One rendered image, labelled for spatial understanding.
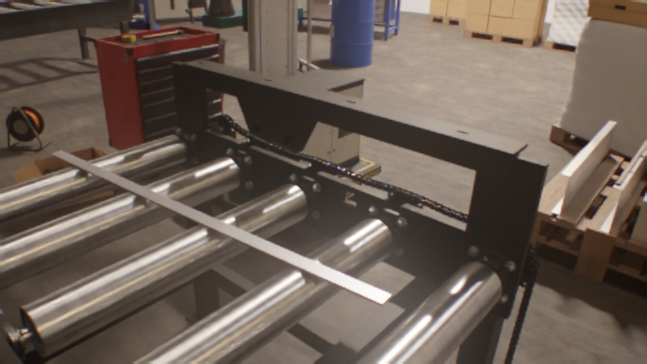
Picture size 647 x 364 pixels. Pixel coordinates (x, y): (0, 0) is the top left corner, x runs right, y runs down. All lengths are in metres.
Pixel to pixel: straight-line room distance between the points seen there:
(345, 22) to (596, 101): 3.42
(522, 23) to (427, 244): 8.28
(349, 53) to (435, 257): 5.68
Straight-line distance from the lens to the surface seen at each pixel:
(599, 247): 2.94
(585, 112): 4.73
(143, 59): 3.45
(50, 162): 3.78
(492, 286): 1.20
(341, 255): 1.20
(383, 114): 1.32
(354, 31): 6.86
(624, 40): 4.49
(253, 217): 1.36
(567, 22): 9.46
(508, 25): 9.56
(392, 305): 1.27
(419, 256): 1.40
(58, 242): 1.41
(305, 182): 1.54
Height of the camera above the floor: 1.58
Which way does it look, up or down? 27 degrees down
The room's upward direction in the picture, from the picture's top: 1 degrees clockwise
